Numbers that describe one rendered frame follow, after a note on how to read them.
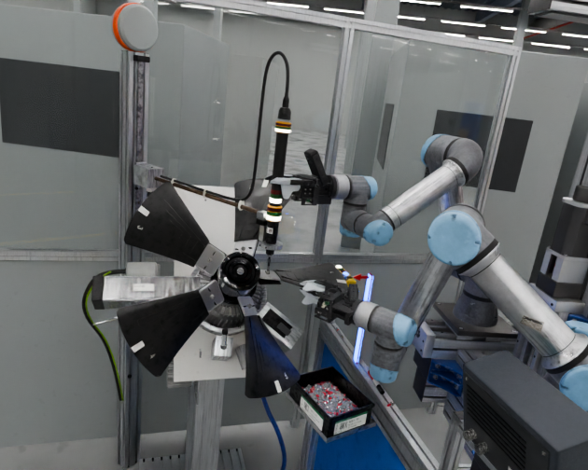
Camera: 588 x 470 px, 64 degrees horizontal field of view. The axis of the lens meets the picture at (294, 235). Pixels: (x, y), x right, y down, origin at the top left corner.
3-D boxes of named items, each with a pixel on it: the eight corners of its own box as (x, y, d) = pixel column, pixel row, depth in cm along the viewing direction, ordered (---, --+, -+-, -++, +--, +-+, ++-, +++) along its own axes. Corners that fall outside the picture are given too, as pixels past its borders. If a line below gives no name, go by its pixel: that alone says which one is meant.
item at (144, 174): (131, 185, 176) (131, 161, 174) (147, 183, 182) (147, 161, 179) (147, 190, 170) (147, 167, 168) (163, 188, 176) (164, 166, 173)
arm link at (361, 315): (382, 300, 127) (378, 326, 130) (367, 295, 130) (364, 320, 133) (368, 311, 122) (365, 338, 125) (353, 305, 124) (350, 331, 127)
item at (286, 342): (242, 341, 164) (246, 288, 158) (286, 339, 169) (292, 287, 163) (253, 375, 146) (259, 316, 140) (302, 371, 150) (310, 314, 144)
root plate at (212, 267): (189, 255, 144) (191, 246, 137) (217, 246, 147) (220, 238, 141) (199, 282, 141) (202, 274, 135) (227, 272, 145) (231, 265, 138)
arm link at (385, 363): (402, 369, 132) (410, 335, 129) (392, 389, 123) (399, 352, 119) (375, 360, 136) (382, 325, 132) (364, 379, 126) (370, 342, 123)
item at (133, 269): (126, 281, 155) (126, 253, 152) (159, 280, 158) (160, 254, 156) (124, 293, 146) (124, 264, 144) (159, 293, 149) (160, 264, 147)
